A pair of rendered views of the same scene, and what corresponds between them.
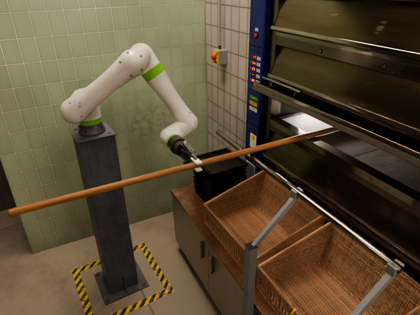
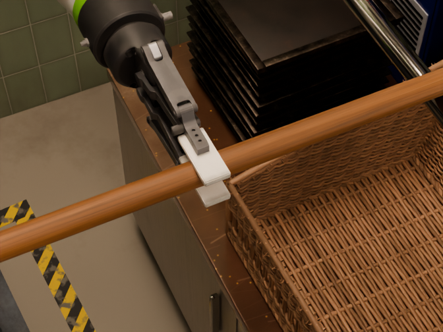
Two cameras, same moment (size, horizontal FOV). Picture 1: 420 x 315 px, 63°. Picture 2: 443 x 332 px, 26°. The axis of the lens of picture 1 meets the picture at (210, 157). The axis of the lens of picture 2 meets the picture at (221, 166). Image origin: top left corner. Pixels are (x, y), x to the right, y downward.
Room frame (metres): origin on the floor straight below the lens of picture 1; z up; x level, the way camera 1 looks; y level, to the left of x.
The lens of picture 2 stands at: (0.80, 0.03, 2.01)
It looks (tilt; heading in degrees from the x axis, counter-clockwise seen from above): 52 degrees down; 1
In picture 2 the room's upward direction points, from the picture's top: straight up
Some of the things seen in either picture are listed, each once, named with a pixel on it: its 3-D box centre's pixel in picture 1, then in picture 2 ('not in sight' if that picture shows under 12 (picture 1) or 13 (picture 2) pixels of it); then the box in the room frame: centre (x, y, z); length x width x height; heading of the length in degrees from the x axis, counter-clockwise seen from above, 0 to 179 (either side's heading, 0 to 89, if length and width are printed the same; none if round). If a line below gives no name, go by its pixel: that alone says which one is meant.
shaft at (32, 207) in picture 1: (208, 161); (257, 150); (1.45, 0.01, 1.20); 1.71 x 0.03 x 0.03; 116
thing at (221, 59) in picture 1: (219, 56); not in sight; (2.53, -0.08, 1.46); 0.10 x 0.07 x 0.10; 26
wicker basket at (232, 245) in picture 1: (260, 218); (435, 259); (1.61, -0.29, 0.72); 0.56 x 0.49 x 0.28; 27
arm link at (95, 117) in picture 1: (86, 106); not in sight; (1.81, 0.67, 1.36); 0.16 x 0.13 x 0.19; 176
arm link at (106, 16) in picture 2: (178, 144); (126, 27); (1.63, 0.16, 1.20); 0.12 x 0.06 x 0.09; 117
